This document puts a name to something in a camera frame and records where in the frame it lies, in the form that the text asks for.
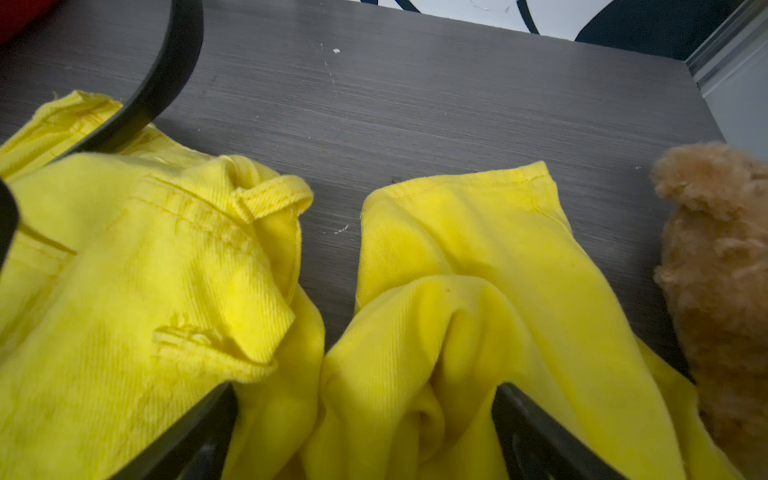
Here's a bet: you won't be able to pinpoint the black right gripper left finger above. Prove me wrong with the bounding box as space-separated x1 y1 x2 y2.
113 382 238 480

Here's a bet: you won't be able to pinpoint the yellow trousers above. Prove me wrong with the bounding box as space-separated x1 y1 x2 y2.
1 91 739 479

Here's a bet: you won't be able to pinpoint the black belt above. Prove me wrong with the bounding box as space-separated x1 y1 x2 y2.
1 0 204 261

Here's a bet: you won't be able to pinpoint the brown teddy bear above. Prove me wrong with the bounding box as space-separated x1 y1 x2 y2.
652 143 767 479

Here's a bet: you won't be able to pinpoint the red trousers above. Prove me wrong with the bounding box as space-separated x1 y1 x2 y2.
0 0 59 45

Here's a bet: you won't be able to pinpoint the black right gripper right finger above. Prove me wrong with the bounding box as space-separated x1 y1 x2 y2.
492 383 623 480

